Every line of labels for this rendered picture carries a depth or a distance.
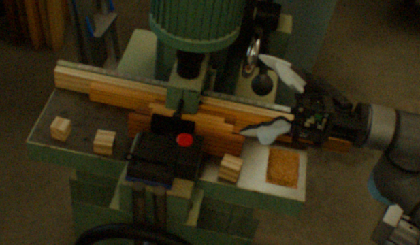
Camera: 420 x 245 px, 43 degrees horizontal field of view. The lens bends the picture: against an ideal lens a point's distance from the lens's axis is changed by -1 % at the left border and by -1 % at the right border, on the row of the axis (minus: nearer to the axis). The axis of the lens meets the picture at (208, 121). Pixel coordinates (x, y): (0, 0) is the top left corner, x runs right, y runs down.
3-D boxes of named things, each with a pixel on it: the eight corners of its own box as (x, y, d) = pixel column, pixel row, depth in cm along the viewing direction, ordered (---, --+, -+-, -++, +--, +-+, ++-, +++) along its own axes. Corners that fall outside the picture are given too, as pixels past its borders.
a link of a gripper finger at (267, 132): (237, 145, 91) (287, 128, 88) (239, 127, 96) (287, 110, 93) (244, 159, 92) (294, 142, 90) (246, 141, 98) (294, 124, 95)
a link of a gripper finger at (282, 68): (271, 56, 82) (309, 96, 85) (272, 42, 87) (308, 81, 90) (256, 68, 84) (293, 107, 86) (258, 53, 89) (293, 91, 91)
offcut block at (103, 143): (116, 142, 115) (116, 132, 113) (111, 156, 112) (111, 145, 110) (98, 139, 115) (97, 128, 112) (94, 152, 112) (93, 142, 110)
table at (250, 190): (9, 193, 110) (5, 176, 106) (61, 94, 131) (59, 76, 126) (297, 256, 108) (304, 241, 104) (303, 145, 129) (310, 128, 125)
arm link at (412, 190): (397, 229, 95) (423, 192, 88) (354, 183, 101) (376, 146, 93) (425, 211, 99) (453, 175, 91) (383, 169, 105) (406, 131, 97)
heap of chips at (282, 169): (265, 182, 113) (266, 177, 111) (269, 147, 119) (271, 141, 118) (297, 189, 112) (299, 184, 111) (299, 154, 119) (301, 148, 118)
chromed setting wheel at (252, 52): (237, 88, 123) (246, 46, 114) (244, 54, 131) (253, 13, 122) (250, 91, 123) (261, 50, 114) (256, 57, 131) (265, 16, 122)
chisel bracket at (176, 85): (164, 113, 115) (166, 85, 109) (177, 71, 125) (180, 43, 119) (197, 120, 115) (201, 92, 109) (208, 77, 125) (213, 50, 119)
